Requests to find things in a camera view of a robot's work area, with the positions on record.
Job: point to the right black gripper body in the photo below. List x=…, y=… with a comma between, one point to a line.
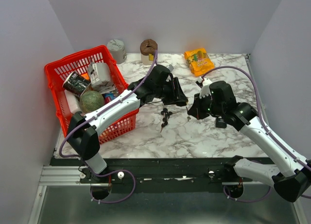
x=204, y=104

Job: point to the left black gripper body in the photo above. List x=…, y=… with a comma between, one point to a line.
x=168, y=96

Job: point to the black key bunch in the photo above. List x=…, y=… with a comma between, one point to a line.
x=166, y=115

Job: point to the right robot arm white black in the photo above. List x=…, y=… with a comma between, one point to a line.
x=290, y=172

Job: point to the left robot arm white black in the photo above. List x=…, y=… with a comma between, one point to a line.
x=83, y=132

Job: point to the black padlock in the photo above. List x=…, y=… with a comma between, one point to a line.
x=220, y=123

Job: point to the orange snack bag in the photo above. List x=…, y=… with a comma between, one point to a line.
x=198, y=61

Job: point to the brown lidded white jar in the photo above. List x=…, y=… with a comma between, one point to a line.
x=148, y=49

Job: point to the blue snack packet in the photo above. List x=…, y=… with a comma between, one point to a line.
x=108, y=97

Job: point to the grey marbled cylinder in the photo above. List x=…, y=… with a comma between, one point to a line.
x=117, y=49

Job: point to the grey white carton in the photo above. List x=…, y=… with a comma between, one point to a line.
x=101, y=80

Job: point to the green melon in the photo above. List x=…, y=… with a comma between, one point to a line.
x=91, y=101

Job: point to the black patterned cup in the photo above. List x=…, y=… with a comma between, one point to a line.
x=76, y=84

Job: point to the red plastic basket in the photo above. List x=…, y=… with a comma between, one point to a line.
x=59, y=70

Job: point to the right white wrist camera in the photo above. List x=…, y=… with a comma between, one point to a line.
x=204, y=84

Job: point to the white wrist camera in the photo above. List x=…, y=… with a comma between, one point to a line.
x=170, y=67
x=204, y=84

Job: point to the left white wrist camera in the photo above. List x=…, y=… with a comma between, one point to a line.
x=170, y=67

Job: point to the black mounting rail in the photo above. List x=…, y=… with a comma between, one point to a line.
x=167, y=175

